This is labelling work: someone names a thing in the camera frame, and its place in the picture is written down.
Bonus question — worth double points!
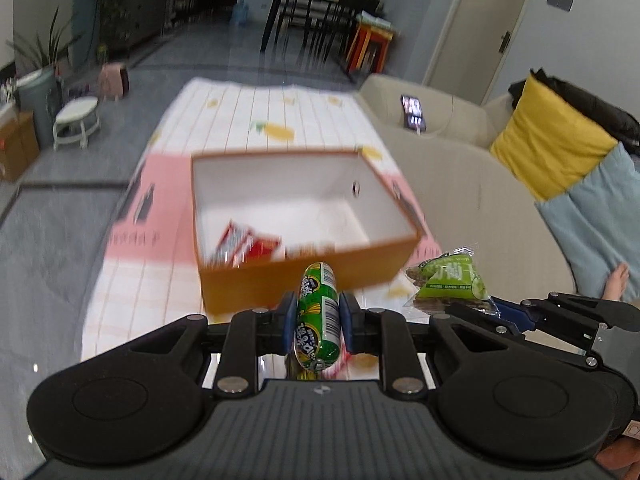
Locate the white step stool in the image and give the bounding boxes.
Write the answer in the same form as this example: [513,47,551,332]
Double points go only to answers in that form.
[52,96,102,151]

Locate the folded cloths on stool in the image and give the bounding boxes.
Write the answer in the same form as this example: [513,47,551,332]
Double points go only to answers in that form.
[357,12,397,32]

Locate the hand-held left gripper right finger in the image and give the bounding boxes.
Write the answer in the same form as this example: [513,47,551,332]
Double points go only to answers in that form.
[339,291,516,396]

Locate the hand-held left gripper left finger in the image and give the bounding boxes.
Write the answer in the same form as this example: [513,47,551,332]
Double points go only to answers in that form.
[117,290,298,396]

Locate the yellow pillow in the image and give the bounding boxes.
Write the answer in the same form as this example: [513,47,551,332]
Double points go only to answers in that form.
[489,76,621,202]

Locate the pink small stool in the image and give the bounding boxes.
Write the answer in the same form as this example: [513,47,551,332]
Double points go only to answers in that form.
[98,61,130,102]

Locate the light blue pillow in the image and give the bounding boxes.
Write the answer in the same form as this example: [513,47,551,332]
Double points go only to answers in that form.
[534,142,640,302]

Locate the dark jacket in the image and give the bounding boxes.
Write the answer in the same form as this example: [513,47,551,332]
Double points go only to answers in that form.
[507,67,640,157]

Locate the white door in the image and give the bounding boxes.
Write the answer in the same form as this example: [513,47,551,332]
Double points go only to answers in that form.
[425,0,543,106]

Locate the orange cardboard box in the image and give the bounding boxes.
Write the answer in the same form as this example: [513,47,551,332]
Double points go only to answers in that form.
[191,147,424,317]

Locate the grey trash bin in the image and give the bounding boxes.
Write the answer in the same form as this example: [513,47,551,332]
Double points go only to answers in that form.
[16,67,64,149]

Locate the person's foot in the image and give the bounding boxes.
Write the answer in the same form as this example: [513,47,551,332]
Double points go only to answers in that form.
[602,262,632,302]

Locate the spiky potted plant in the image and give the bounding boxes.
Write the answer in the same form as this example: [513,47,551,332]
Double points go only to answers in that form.
[6,7,85,81]

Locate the red and white snack packet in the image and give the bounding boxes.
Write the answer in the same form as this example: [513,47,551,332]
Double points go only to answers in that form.
[207,220,255,267]

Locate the green snack packet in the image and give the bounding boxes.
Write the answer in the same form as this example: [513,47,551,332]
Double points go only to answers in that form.
[404,244,493,317]

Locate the green sausage snack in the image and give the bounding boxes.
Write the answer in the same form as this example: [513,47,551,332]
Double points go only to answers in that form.
[292,261,342,373]

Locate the smartphone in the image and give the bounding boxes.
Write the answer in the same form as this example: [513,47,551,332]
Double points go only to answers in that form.
[400,94,429,134]

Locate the black dining chairs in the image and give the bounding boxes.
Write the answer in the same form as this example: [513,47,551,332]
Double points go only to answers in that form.
[300,0,387,68]

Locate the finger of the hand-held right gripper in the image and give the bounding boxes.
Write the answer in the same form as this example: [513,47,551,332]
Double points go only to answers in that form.
[440,306,607,372]
[492,291,632,335]

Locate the fruit print checked tablecloth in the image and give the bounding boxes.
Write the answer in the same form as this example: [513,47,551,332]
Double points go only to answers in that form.
[80,77,446,381]

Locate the beige sofa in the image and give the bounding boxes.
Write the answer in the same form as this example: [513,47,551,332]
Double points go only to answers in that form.
[357,74,640,311]

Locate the orange stool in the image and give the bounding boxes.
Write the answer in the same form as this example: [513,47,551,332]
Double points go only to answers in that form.
[345,24,396,77]

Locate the dark grey cabinet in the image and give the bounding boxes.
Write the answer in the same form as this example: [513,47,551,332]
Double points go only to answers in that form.
[107,0,173,52]

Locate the brown cardboard carton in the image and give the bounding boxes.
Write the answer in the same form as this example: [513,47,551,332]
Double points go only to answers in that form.
[0,110,41,183]

